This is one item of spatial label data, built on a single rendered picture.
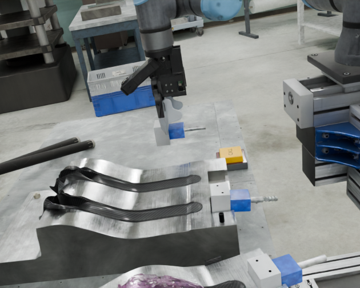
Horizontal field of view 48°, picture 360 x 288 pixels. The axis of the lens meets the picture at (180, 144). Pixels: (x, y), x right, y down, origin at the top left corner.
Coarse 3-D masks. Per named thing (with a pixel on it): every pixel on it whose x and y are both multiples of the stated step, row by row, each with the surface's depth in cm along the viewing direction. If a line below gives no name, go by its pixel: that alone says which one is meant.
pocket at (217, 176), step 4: (208, 172) 94; (212, 172) 94; (216, 172) 94; (220, 172) 94; (224, 172) 94; (208, 176) 94; (212, 176) 94; (216, 176) 94; (220, 176) 94; (224, 176) 94; (208, 180) 92; (212, 180) 95; (216, 180) 94; (220, 180) 94; (224, 180) 94; (228, 180) 92
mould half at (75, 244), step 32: (96, 160) 98; (224, 160) 97; (32, 192) 103; (96, 192) 87; (128, 192) 90; (160, 192) 90; (192, 192) 87; (32, 224) 90; (64, 224) 76; (96, 224) 78; (128, 224) 81; (160, 224) 79; (192, 224) 77; (224, 224) 75; (0, 256) 82; (32, 256) 80; (64, 256) 79; (96, 256) 79; (128, 256) 79; (160, 256) 79; (192, 256) 78; (224, 256) 78
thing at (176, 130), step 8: (160, 128) 103; (168, 128) 105; (176, 128) 104; (184, 128) 106; (192, 128) 105; (200, 128) 105; (160, 136) 104; (168, 136) 104; (176, 136) 105; (184, 136) 105; (160, 144) 105; (168, 144) 105
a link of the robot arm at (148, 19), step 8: (136, 0) 90; (144, 0) 88; (152, 0) 89; (160, 0) 89; (168, 0) 90; (136, 8) 91; (144, 8) 89; (152, 8) 89; (160, 8) 90; (168, 8) 90; (176, 8) 91; (144, 16) 90; (152, 16) 90; (160, 16) 90; (168, 16) 92; (144, 24) 91; (152, 24) 91; (160, 24) 91; (168, 24) 92; (144, 32) 92; (152, 32) 92
